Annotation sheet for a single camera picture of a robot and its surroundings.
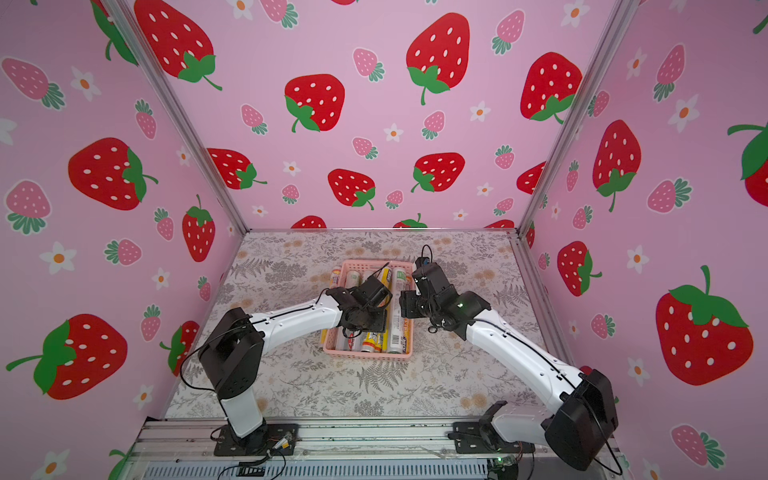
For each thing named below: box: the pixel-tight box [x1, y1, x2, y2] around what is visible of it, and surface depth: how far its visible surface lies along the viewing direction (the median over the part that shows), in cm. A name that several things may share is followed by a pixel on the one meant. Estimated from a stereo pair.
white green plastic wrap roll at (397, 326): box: [388, 267, 407, 354], surface depth 88 cm
